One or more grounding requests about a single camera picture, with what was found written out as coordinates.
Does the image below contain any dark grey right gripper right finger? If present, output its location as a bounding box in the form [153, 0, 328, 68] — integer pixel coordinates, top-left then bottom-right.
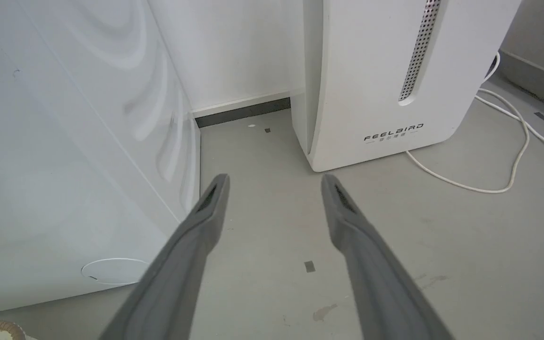
[321, 173, 454, 340]

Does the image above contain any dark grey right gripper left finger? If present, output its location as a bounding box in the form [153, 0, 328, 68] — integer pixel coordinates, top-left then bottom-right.
[99, 173, 230, 340]

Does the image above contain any white washing machine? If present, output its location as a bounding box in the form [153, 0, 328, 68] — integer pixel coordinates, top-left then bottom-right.
[0, 0, 201, 317]

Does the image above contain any white Feelbird air purifier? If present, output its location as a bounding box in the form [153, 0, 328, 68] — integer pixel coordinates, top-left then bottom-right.
[290, 0, 522, 172]

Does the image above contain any white power cable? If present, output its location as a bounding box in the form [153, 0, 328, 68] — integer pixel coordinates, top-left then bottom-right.
[405, 52, 544, 194]

